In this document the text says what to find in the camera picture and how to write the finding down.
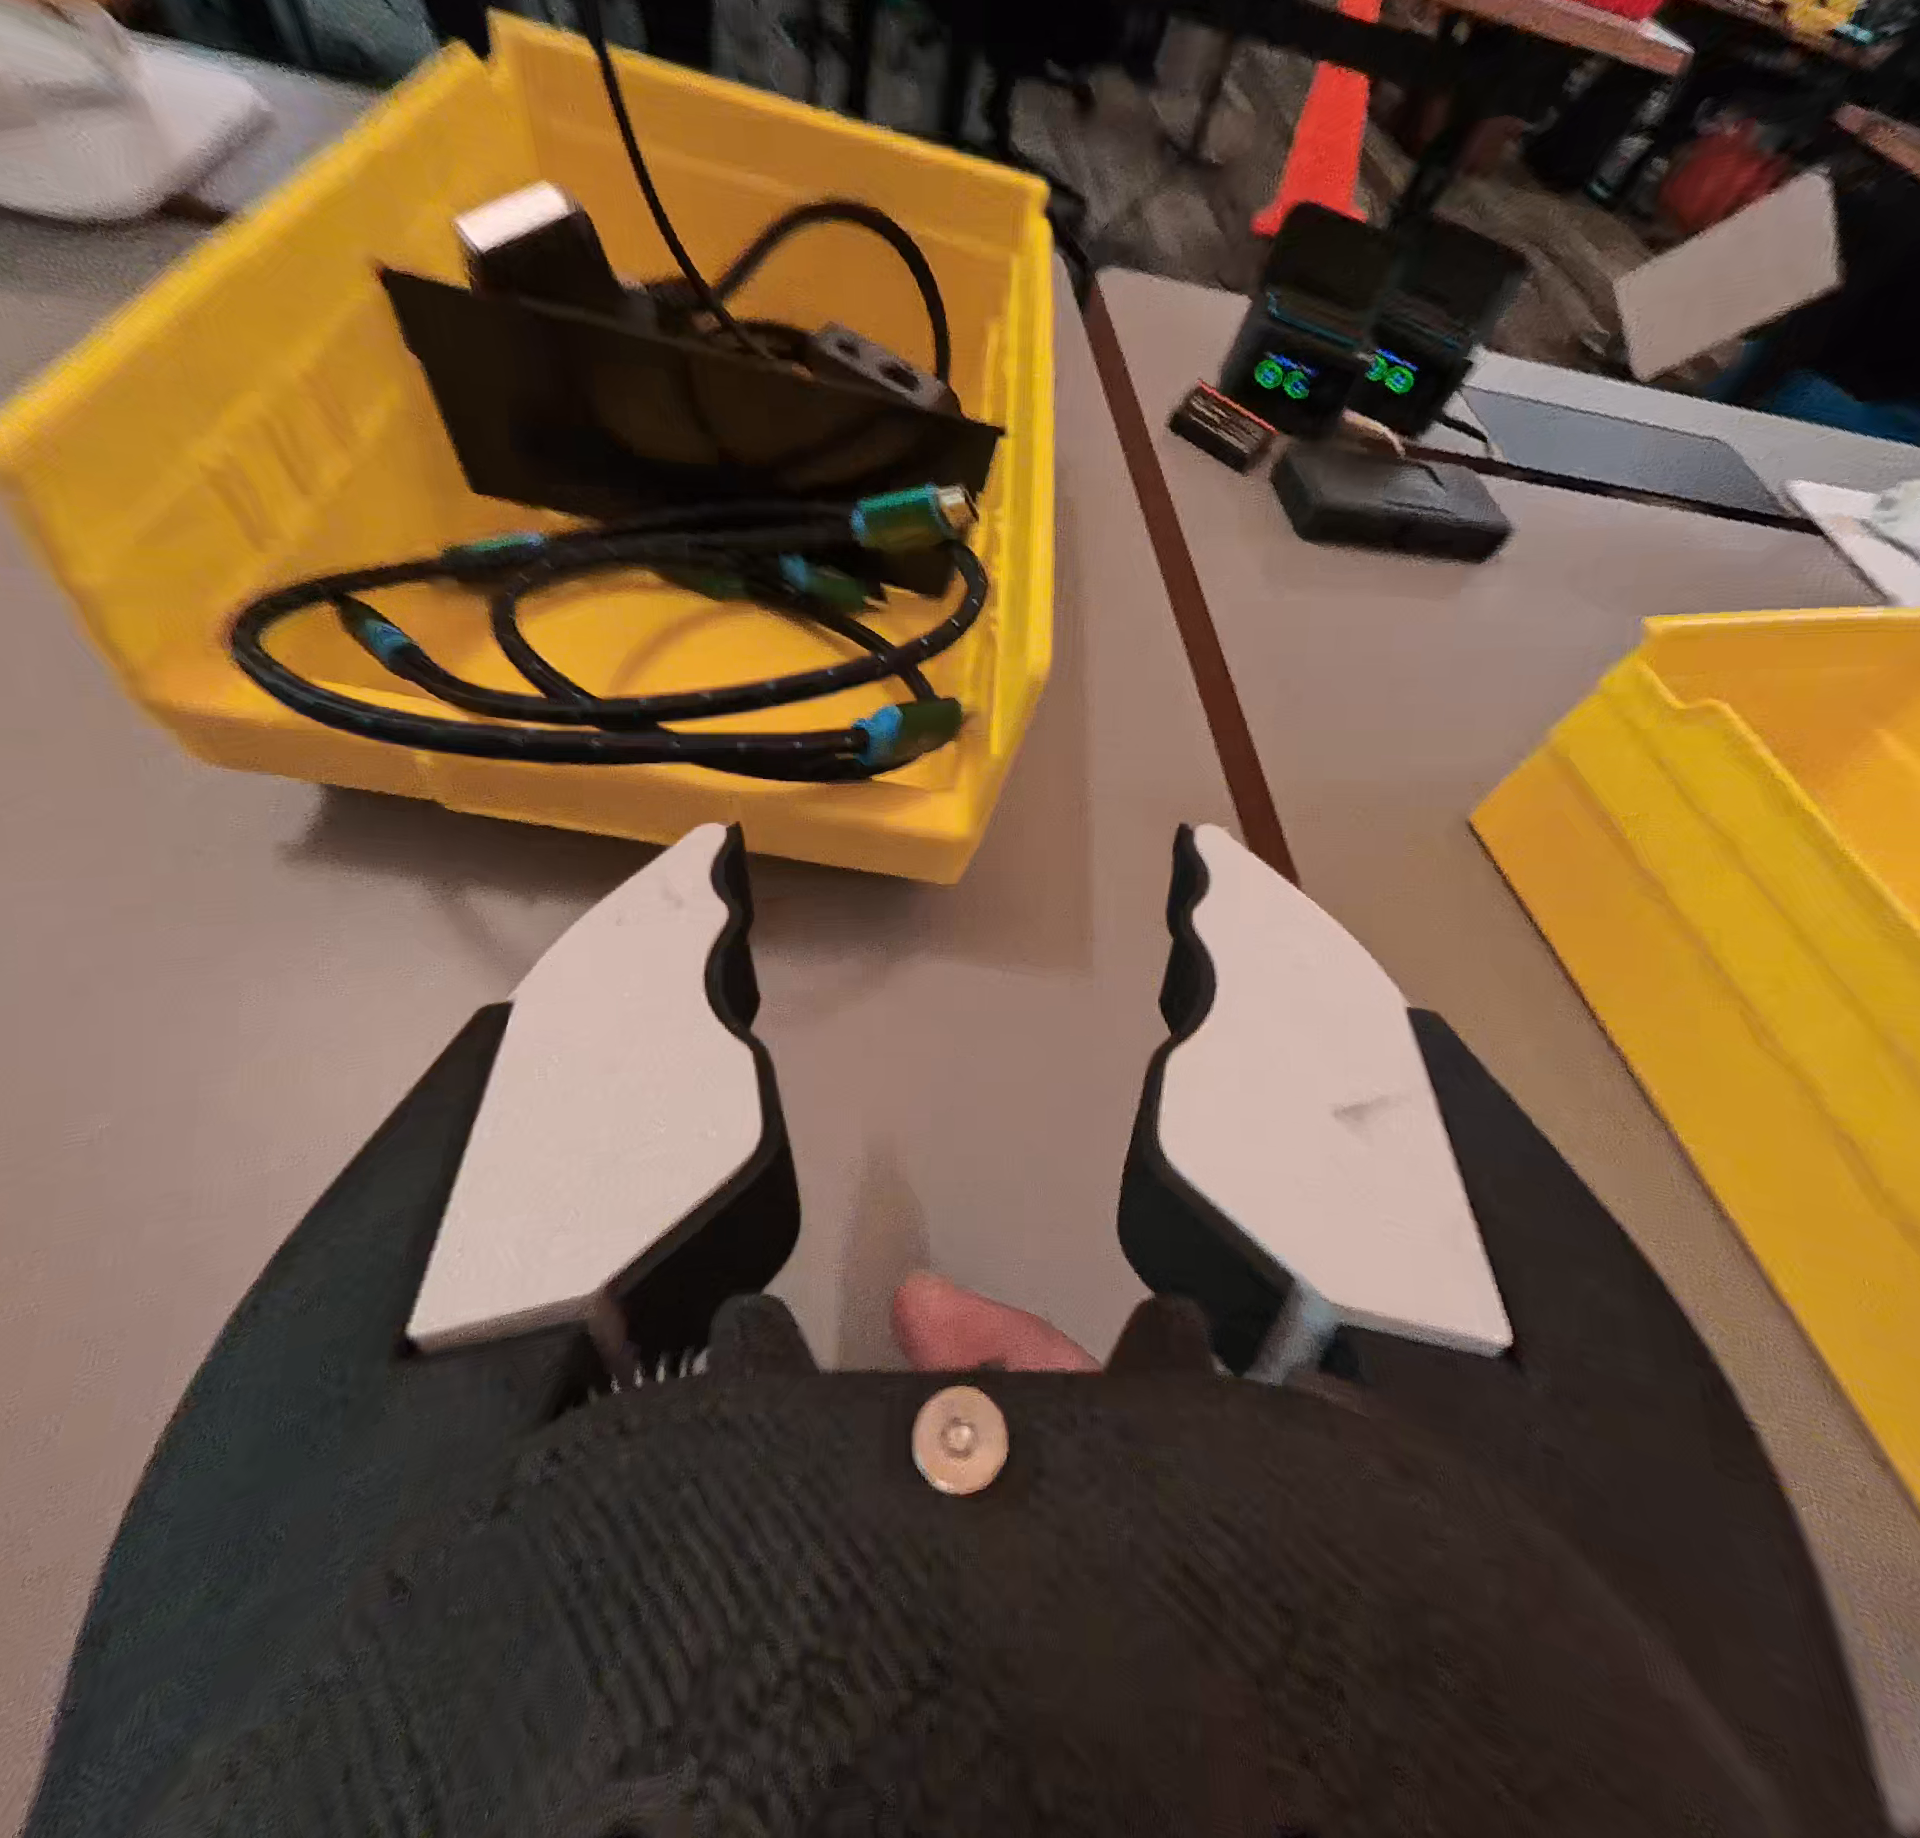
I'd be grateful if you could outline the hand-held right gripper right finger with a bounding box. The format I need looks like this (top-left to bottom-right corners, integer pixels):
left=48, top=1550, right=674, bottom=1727
left=1117, top=822, right=1514, bottom=1385

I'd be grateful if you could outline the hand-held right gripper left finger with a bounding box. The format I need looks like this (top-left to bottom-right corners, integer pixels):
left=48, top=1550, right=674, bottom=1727
left=405, top=822, right=802, bottom=1405

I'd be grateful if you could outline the yellow plastic bin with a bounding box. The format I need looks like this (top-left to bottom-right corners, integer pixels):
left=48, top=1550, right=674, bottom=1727
left=0, top=10, right=1059, bottom=887
left=1470, top=603, right=1920, bottom=1513

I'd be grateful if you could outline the grey desk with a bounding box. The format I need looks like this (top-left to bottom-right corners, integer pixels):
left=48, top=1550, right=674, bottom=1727
left=0, top=44, right=1299, bottom=1794
left=1086, top=265, right=1920, bottom=1781

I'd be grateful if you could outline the person's right hand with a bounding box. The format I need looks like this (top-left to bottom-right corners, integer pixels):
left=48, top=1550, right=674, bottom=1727
left=891, top=1270, right=1104, bottom=1375

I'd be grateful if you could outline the black case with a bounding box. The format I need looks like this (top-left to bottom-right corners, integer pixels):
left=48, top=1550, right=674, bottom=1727
left=1269, top=450, right=1514, bottom=565

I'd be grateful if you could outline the small black red device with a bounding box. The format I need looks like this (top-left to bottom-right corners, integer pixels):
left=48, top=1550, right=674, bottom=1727
left=1167, top=380, right=1280, bottom=477

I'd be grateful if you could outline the black bin divider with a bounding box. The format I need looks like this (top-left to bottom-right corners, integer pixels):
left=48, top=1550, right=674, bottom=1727
left=376, top=265, right=1007, bottom=522

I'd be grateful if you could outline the dark flat pad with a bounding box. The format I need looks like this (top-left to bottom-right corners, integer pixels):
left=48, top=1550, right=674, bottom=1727
left=1461, top=380, right=1809, bottom=522

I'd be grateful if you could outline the white paper sheet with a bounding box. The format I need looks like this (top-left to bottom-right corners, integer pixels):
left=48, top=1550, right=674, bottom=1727
left=1782, top=476, right=1920, bottom=607

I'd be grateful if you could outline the grey card panel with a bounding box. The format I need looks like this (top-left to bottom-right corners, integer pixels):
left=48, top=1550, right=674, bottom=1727
left=1610, top=169, right=1847, bottom=386

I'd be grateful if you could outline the orange traffic cone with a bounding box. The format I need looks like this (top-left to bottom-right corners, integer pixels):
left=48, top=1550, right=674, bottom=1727
left=1250, top=0, right=1385, bottom=239

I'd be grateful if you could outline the orange object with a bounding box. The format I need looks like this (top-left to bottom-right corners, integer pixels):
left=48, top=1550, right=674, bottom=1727
left=1662, top=120, right=1797, bottom=229

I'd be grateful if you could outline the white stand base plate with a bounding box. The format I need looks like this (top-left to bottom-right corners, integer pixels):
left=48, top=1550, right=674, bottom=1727
left=0, top=0, right=279, bottom=227

